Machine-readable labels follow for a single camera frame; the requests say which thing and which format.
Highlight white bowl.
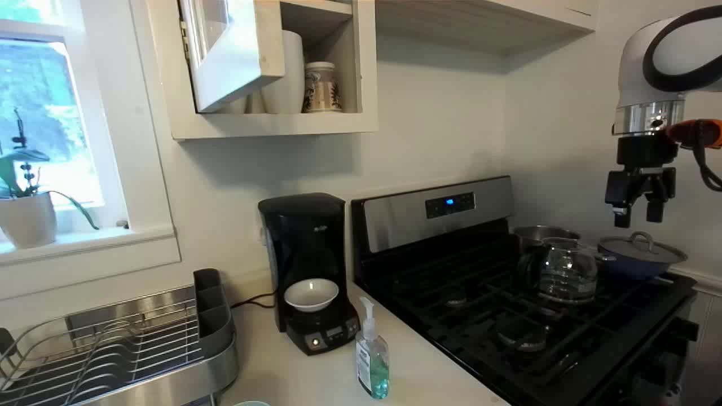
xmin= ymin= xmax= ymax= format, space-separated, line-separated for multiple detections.
xmin=283 ymin=278 xmax=337 ymax=314

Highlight white wall cabinet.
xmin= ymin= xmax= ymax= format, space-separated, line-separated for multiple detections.
xmin=134 ymin=0 xmax=377 ymax=142

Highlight black coffee maker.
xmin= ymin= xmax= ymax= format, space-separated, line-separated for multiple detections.
xmin=257 ymin=192 xmax=361 ymax=357

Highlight black power cord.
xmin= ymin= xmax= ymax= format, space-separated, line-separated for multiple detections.
xmin=227 ymin=290 xmax=279 ymax=311

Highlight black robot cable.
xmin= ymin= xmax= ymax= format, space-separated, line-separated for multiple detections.
xmin=641 ymin=5 xmax=722 ymax=194

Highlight patterned jar in cabinet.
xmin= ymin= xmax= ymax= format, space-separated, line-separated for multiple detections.
xmin=305 ymin=61 xmax=340 ymax=113

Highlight black gas stove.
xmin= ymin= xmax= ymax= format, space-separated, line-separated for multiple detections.
xmin=350 ymin=175 xmax=696 ymax=406

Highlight white potted plant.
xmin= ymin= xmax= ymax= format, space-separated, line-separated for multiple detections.
xmin=0 ymin=105 xmax=101 ymax=251

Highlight glass coffee carafe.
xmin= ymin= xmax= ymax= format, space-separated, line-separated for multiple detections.
xmin=536 ymin=236 xmax=597 ymax=305

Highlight stainless steel saucepan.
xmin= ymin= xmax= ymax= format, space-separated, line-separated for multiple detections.
xmin=515 ymin=226 xmax=577 ymax=253

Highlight clear soap pump bottle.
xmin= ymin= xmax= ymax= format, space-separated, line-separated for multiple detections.
xmin=355 ymin=298 xmax=390 ymax=399

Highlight blue pan with lid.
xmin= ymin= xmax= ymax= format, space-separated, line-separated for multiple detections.
xmin=597 ymin=233 xmax=688 ymax=280

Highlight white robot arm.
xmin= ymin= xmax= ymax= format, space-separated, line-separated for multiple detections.
xmin=604 ymin=5 xmax=722 ymax=227

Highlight white pitcher in cabinet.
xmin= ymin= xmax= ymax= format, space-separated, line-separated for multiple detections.
xmin=262 ymin=30 xmax=305 ymax=114

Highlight metal dish rack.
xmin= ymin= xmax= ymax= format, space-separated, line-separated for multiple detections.
xmin=0 ymin=269 xmax=237 ymax=406

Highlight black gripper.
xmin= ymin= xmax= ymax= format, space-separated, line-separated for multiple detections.
xmin=604 ymin=134 xmax=677 ymax=227

